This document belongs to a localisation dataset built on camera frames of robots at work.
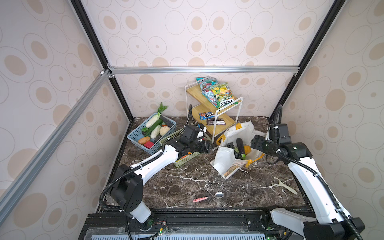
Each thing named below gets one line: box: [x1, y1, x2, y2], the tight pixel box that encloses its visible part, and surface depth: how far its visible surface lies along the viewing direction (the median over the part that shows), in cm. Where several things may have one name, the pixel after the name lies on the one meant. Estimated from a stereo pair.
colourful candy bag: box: [196, 77, 219, 106], surface depth 83 cm
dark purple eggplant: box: [236, 137, 247, 160], surface depth 94 cm
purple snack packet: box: [206, 118, 226, 126], surface depth 96 cm
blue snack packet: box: [199, 112, 215, 120], surface depth 99 cm
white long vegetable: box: [150, 124, 161, 139], surface depth 108 cm
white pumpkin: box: [159, 126, 170, 136], surface depth 105 cm
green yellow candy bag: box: [211, 82, 235, 109], surface depth 80 cm
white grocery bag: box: [210, 120, 266, 180], surface depth 91 cm
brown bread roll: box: [138, 136, 151, 145], surface depth 102 cm
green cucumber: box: [144, 118, 163, 137], surface depth 108 cm
